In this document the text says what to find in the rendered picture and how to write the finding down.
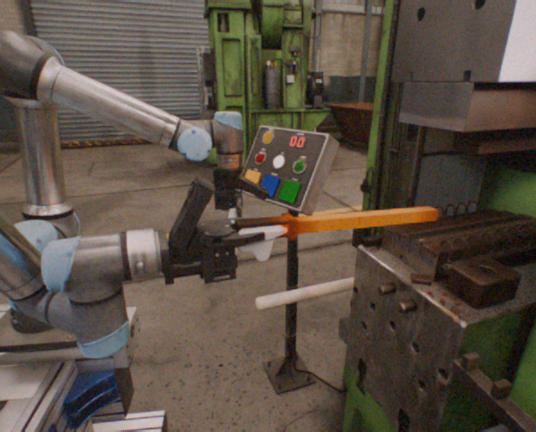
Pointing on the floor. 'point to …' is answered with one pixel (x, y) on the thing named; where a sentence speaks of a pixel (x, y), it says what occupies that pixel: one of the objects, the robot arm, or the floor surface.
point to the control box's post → (290, 302)
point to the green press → (263, 67)
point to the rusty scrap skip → (353, 121)
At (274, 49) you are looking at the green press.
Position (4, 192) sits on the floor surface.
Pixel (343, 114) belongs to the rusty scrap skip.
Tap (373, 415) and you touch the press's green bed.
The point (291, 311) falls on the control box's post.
